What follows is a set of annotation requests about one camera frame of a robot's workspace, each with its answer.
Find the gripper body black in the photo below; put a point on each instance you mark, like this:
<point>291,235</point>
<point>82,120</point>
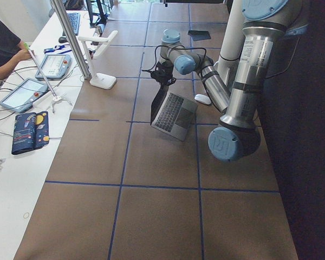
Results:
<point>165,73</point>

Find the grey laptop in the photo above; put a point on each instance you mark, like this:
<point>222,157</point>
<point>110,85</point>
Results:
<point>172,114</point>

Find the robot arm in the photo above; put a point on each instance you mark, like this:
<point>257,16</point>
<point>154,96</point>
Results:
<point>174,56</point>
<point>236,84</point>

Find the black mouse pad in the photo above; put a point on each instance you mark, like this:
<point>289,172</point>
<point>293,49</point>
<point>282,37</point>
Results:
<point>199,35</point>

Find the white computer mouse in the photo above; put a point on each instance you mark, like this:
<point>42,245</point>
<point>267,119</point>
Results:
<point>204,99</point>

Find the black keyboard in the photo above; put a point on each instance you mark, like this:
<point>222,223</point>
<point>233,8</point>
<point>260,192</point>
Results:
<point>74,19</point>

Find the far teach pendant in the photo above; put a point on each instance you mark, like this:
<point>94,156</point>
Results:
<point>55,66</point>

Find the teach pendant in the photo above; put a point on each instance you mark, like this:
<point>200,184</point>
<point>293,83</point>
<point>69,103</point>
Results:
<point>55,66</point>
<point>22,97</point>

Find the metal rod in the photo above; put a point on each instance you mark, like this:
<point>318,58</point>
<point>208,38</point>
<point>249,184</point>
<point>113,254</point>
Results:
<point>55,97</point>

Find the near teach pendant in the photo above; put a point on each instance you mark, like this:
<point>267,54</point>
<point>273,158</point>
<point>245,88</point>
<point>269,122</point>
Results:
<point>22,97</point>

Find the navy planet pencil case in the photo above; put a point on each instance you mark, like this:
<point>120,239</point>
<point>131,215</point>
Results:
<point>31,132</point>

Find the person in black shirt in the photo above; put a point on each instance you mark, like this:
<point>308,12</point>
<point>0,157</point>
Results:
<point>12,51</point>

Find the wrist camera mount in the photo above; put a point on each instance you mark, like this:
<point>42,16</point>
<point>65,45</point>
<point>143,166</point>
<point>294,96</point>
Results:
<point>157,75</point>

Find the aluminium frame post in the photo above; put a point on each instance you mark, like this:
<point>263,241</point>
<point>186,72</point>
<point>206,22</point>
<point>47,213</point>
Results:
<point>58,7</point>

